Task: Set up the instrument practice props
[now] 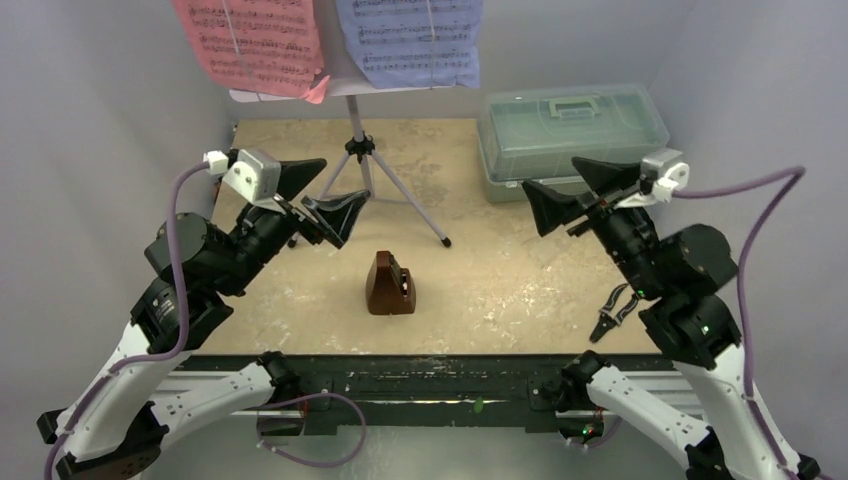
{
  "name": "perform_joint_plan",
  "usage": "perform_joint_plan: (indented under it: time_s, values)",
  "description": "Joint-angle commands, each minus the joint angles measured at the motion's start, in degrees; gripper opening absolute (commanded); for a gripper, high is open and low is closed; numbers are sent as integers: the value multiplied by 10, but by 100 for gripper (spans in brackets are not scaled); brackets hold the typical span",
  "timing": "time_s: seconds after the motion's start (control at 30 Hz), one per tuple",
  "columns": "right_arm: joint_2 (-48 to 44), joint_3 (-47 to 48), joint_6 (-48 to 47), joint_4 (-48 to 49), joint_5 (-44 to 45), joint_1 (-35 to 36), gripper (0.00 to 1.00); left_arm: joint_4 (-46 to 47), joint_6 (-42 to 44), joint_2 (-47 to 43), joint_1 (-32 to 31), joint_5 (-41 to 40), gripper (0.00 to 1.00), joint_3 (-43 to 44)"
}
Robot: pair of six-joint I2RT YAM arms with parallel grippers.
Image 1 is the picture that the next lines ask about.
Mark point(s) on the translucent green storage box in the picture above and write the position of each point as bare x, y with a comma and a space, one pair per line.
534, 135

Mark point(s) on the black handled tool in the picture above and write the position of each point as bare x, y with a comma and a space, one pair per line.
610, 319

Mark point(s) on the brown wooden metronome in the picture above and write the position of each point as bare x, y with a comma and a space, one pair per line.
389, 289

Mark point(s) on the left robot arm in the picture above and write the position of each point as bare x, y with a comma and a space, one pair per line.
117, 427

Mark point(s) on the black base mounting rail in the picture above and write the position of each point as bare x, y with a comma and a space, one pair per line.
511, 391

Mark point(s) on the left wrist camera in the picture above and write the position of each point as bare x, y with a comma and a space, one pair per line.
253, 174

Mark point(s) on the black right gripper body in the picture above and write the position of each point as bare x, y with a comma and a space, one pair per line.
589, 211

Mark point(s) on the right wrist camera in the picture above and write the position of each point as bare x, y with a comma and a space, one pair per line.
662, 173

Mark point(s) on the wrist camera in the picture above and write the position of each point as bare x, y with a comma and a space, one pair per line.
253, 174
662, 173

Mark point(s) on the pink paper folder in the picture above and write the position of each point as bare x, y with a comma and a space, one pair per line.
263, 47

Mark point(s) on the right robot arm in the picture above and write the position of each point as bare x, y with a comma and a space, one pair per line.
679, 277

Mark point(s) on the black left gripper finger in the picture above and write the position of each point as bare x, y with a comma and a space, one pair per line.
335, 218
295, 176

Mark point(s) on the lilac perforated music stand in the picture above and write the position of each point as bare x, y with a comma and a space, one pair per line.
362, 146

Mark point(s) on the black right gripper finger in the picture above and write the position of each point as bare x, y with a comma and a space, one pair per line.
604, 177
551, 208

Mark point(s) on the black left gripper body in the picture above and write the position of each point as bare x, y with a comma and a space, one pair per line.
272, 230

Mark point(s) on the white sheet music pages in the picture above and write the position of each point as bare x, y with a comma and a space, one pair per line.
414, 43

